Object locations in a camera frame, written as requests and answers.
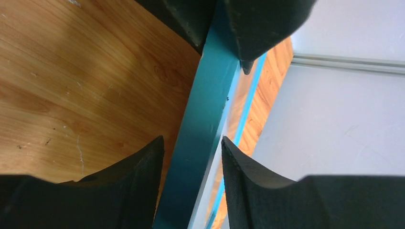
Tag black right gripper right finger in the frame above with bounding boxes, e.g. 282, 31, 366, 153
222, 137, 405, 229

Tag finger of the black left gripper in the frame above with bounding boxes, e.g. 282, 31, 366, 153
225, 0, 316, 74
136, 0, 217, 54

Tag wooden photo frame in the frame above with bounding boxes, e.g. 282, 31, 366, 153
153, 0, 268, 229

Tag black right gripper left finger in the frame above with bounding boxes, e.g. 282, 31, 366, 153
0, 136, 164, 229

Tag aluminium wall rail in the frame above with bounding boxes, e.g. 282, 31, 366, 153
291, 53, 405, 77

